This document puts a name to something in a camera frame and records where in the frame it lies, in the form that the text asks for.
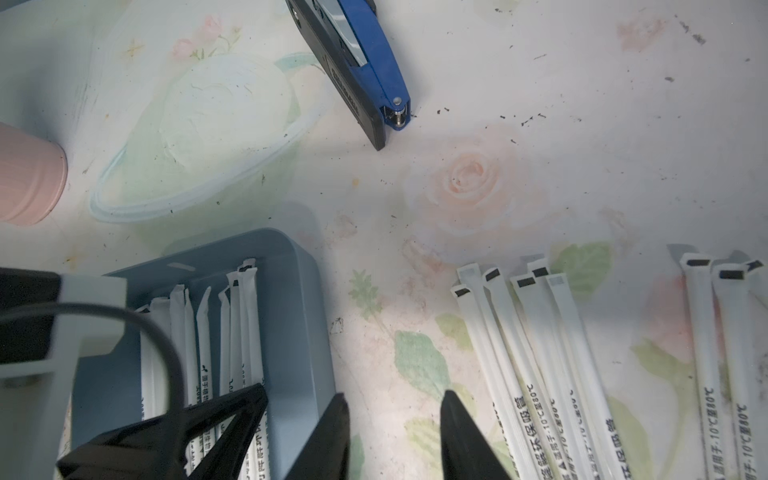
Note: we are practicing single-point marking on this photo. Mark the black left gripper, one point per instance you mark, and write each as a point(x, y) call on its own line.
point(38, 364)

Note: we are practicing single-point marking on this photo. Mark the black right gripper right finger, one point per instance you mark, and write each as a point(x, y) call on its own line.
point(465, 454)

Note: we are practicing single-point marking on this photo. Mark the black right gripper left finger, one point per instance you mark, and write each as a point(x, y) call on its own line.
point(325, 455)

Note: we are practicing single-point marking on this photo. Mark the white straw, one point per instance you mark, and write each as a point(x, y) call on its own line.
point(147, 377)
point(160, 315)

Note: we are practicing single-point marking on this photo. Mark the blue storage box tray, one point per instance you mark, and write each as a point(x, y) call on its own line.
point(293, 330)

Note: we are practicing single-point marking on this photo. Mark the white straws pile right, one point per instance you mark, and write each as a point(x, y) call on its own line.
point(633, 301)

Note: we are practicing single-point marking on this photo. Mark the pink pen cup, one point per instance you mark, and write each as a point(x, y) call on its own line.
point(33, 176)

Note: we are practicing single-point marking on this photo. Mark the blue black stapler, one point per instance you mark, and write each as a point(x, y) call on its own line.
point(347, 39)

